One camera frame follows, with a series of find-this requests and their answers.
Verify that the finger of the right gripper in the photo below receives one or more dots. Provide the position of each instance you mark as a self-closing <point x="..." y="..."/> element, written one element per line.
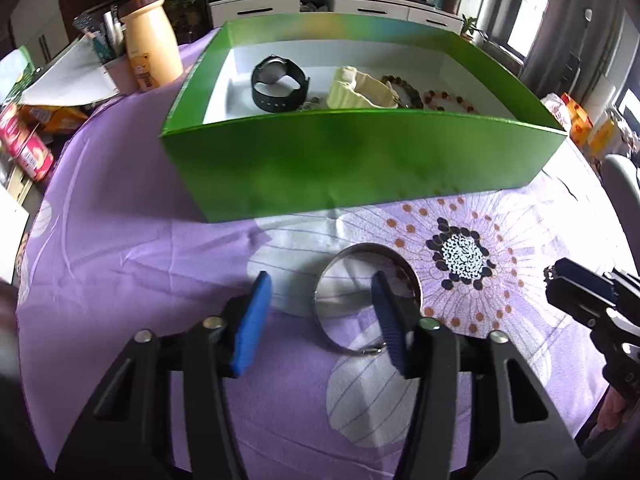
<point x="572" y="271"/>
<point x="579" y="302"/>

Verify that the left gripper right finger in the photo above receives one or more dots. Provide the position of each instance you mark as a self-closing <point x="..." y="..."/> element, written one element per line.
<point x="418" y="346"/>

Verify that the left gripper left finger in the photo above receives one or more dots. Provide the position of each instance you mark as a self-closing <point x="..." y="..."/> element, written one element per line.
<point x="226" y="343"/>

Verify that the silver metal bangle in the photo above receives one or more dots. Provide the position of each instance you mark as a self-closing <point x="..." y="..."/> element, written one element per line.
<point x="343" y="298"/>

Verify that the black wrist watch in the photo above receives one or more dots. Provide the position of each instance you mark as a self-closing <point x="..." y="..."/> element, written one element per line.
<point x="278" y="85"/>

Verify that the green crystal jewelry piece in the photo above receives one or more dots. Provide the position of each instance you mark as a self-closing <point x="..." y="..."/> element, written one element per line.
<point x="312" y="104"/>

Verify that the right hand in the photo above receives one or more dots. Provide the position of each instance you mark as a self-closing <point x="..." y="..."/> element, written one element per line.
<point x="614" y="412"/>

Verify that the purple floral tablecloth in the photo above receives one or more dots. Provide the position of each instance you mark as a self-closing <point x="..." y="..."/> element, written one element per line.
<point x="120" y="245"/>

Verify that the green cardboard box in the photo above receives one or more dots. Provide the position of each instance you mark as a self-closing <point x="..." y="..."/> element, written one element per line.
<point x="240" y="163"/>

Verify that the white paper box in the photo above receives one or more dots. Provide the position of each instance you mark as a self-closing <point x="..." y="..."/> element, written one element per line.
<point x="13" y="221"/>

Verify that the cream wrist watch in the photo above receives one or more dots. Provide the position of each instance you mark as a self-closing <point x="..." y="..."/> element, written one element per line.
<point x="355" y="90"/>

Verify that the lower pink yogurt cup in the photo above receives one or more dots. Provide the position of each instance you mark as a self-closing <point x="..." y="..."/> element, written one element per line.
<point x="24" y="145"/>

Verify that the yellow bear bottle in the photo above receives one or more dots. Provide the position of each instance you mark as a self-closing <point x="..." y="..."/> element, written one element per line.
<point x="151" y="43"/>

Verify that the pink pen holder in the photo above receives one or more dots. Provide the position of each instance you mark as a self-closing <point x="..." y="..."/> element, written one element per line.
<point x="121" y="74"/>

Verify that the white paper sheet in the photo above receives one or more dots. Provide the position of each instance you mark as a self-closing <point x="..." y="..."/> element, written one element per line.
<point x="76" y="77"/>

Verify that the white TV cabinet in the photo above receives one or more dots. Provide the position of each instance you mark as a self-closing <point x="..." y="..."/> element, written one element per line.
<point x="222" y="11"/>

